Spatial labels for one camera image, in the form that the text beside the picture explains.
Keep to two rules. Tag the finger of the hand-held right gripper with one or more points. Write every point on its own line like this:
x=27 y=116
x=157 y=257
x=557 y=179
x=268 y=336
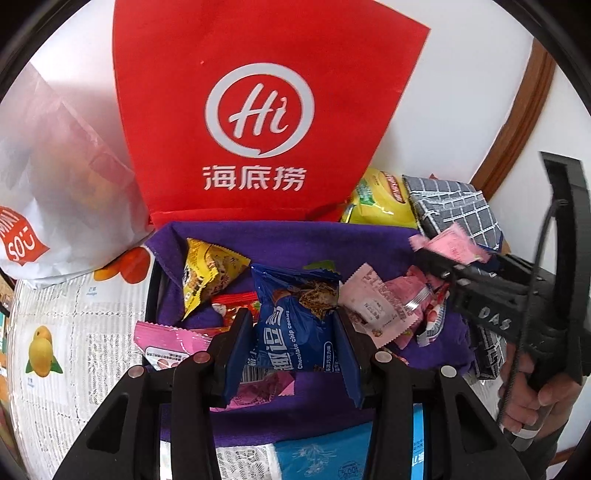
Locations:
x=491 y=265
x=438 y=265

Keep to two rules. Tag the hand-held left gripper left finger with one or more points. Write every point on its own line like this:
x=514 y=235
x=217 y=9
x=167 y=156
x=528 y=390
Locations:
x=233 y=364

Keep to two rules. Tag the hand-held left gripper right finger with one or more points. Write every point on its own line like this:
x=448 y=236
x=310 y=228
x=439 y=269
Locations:
x=364 y=378

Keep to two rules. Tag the light pink snack packet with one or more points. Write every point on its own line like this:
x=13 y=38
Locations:
x=455 y=244

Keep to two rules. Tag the pink silver striped pastry packet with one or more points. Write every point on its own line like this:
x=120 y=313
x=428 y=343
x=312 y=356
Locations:
x=420 y=293

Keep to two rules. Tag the red orange snack packet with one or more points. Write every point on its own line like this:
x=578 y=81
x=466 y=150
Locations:
x=235 y=302

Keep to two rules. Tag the pink white label snack packet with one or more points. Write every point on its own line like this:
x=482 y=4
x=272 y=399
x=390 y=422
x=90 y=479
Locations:
x=171 y=341

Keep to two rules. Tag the blue cookie packet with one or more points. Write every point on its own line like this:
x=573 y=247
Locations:
x=295 y=323

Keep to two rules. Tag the purple cloth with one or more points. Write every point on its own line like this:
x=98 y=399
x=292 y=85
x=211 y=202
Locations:
x=286 y=424

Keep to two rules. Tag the yellow black snack packet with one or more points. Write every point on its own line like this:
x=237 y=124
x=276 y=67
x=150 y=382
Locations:
x=207 y=272

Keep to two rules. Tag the green snack packet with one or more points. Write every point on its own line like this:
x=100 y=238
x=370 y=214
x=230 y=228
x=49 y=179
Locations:
x=321 y=266

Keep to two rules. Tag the person's right hand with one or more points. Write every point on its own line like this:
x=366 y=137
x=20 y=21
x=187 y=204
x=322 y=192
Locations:
x=521 y=392

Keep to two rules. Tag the grey checked folded cloth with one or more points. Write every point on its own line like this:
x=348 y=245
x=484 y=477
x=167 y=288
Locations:
x=461 y=207

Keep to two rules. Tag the yellow chips bag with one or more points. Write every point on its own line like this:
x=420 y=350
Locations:
x=378 y=203

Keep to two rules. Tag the blue tissue pack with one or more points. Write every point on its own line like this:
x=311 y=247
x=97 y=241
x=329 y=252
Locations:
x=323 y=454

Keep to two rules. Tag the fruit print table cover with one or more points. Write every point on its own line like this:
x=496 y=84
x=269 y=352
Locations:
x=69 y=314

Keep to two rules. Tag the white plastic shopping bag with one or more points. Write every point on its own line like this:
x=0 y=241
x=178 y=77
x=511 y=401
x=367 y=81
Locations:
x=69 y=184

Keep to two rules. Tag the red paper bag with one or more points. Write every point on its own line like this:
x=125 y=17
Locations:
x=258 y=69

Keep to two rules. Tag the brown wooden door frame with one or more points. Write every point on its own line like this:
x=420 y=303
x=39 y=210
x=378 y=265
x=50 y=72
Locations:
x=521 y=115

